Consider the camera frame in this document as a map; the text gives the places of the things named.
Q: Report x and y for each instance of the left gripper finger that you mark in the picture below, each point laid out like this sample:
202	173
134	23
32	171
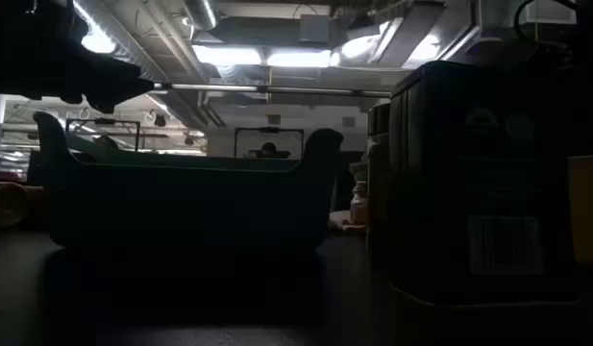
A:
118	84

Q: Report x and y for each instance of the cork-stoppered glass spice jar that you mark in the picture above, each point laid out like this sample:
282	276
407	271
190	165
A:
359	206

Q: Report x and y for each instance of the dark green spice tin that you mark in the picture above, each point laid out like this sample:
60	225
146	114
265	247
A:
493	192

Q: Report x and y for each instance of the ceiling light panel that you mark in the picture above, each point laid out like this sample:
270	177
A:
298	58
229	55

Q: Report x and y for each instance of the teal plastic bin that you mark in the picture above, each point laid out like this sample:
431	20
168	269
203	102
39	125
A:
180	206

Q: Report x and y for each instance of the person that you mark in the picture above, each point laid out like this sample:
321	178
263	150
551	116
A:
268	150

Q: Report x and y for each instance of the grey ceiling box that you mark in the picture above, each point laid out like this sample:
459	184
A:
314	29

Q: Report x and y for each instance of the pink cloth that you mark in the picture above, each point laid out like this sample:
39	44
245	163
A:
339	223

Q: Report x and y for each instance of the white ceiling unit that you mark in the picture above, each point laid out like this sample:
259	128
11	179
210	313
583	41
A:
498	9

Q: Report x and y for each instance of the yellow plastic bin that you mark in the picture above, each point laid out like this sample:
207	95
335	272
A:
586	211

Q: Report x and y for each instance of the black station frame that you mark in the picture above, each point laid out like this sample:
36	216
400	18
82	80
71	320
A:
104	121
269	129

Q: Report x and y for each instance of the silver overhead frame bar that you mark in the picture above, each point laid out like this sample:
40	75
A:
219	87

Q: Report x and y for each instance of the silver ventilation duct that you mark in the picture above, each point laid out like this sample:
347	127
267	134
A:
202	13

